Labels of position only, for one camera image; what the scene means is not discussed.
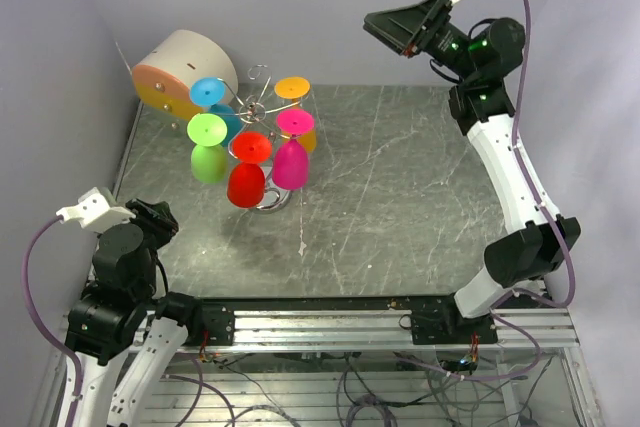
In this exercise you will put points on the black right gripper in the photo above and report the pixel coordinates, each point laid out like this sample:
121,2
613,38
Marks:
422,20

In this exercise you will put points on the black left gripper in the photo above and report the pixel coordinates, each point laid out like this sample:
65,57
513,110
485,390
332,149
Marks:
157,216

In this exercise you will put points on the red plastic wine glass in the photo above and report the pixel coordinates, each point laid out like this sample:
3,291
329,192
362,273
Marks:
247,180

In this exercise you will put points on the orange plastic wine glass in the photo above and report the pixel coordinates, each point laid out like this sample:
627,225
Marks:
294,90

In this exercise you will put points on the pink plastic wine glass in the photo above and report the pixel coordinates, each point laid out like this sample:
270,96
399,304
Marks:
291,164

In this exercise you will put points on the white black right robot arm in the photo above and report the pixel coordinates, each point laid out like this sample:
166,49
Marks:
537,234

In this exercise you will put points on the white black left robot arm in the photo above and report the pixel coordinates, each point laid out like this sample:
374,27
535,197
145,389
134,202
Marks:
119,338

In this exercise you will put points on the green plastic wine glass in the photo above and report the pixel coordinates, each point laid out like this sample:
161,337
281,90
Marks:
208,157

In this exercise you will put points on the blue plastic wine glass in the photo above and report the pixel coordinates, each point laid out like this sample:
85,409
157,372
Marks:
208,93

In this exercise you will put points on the beige round box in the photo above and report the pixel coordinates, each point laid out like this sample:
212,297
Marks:
164,77

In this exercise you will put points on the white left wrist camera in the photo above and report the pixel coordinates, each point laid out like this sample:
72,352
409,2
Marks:
96,211

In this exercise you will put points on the chrome wire glass rack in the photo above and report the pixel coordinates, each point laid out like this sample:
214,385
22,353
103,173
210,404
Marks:
252,111

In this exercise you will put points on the aluminium mounting rail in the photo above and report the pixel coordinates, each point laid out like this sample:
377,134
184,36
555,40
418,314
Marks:
288,325

